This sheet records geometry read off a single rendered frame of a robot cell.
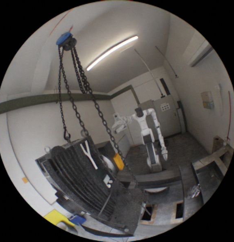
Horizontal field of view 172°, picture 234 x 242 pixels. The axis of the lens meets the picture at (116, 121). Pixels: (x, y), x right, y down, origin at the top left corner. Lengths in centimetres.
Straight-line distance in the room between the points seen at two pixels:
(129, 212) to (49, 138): 164
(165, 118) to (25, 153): 397
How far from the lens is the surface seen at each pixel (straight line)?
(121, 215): 85
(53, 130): 175
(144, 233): 102
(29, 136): 169
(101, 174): 74
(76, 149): 53
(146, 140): 134
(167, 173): 128
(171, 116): 319
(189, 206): 105
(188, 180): 118
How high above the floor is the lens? 166
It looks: 3 degrees down
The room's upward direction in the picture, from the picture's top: 23 degrees counter-clockwise
